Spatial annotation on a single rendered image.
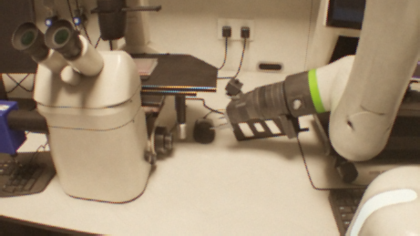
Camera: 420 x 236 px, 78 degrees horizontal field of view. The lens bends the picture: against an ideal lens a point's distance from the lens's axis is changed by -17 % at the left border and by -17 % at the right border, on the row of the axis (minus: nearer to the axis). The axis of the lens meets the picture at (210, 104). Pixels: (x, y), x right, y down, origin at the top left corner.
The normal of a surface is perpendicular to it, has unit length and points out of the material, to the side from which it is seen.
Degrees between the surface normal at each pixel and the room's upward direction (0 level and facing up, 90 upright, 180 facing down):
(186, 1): 90
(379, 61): 105
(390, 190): 19
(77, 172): 91
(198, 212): 0
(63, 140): 91
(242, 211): 0
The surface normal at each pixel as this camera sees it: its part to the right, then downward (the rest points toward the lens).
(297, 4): -0.06, 0.46
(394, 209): -0.32, -0.83
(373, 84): -0.61, 0.55
